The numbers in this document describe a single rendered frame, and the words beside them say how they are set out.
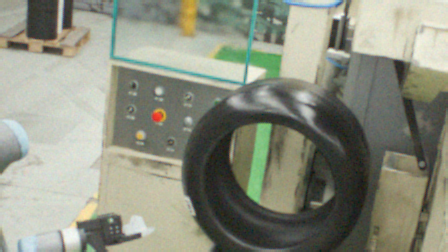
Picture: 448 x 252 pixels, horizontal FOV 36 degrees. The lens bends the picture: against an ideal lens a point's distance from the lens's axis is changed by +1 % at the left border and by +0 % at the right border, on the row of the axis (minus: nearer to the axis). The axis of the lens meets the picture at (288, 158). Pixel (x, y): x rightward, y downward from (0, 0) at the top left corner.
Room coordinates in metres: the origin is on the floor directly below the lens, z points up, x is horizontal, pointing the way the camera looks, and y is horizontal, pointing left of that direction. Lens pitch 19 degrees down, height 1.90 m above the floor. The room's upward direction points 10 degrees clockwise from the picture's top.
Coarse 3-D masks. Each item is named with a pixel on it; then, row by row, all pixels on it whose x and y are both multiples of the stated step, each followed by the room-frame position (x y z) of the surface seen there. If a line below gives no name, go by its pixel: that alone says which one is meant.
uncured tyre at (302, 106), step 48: (240, 96) 1.88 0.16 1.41; (288, 96) 1.86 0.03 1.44; (192, 144) 1.88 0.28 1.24; (336, 144) 1.81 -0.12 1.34; (192, 192) 1.86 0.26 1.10; (240, 192) 2.11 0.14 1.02; (336, 192) 1.80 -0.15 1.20; (240, 240) 1.84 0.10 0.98; (288, 240) 2.04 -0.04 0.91; (336, 240) 1.81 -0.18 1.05
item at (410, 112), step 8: (400, 64) 2.09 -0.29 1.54; (400, 72) 2.09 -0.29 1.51; (400, 80) 2.09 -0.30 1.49; (408, 104) 2.09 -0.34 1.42; (408, 112) 2.08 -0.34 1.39; (408, 120) 2.08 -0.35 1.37; (416, 120) 2.08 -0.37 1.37; (416, 128) 2.08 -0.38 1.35; (416, 136) 2.08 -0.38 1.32; (416, 144) 2.08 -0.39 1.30; (416, 152) 2.08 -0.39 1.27; (424, 160) 2.07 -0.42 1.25; (424, 168) 2.07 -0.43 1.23
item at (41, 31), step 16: (32, 0) 7.63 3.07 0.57; (48, 0) 7.66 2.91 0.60; (64, 0) 8.43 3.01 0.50; (32, 16) 7.62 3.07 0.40; (48, 16) 7.66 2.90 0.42; (64, 16) 8.43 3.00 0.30; (16, 32) 7.82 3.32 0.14; (32, 32) 7.62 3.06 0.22; (48, 32) 7.67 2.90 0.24; (64, 32) 8.27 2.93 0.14; (80, 32) 8.43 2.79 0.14; (32, 48) 7.58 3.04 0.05; (48, 48) 7.90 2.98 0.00; (64, 48) 7.63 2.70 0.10; (80, 48) 8.14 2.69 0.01
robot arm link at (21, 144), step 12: (0, 120) 1.72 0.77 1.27; (12, 120) 1.74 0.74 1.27; (0, 132) 1.66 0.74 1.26; (12, 132) 1.69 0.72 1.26; (24, 132) 1.72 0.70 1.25; (0, 144) 1.64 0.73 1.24; (12, 144) 1.67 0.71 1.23; (24, 144) 1.71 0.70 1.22; (0, 156) 1.63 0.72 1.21; (12, 156) 1.67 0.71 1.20; (24, 156) 1.72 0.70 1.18; (0, 168) 1.67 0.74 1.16
